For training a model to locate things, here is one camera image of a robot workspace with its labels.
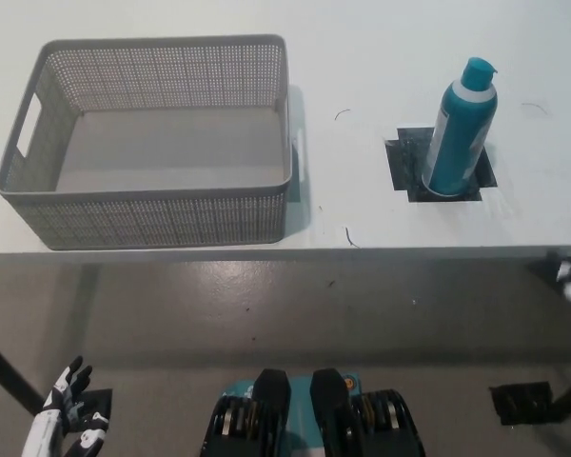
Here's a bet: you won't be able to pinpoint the robot body black teal blocks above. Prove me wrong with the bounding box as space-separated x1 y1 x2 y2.
199 367 427 457

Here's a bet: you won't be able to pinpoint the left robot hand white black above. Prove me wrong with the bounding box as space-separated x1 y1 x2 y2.
21 355 109 457

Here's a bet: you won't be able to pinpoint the black tape patch on table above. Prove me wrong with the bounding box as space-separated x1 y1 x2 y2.
384 127 499 204

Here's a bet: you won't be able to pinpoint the large black floor tape patch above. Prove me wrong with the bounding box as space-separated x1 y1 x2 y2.
488 380 553 427

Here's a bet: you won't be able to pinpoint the grey perforated plastic basket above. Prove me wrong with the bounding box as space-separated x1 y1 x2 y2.
0 32 308 252

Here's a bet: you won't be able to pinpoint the teal air purifying spray can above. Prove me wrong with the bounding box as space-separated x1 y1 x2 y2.
421 56 499 196

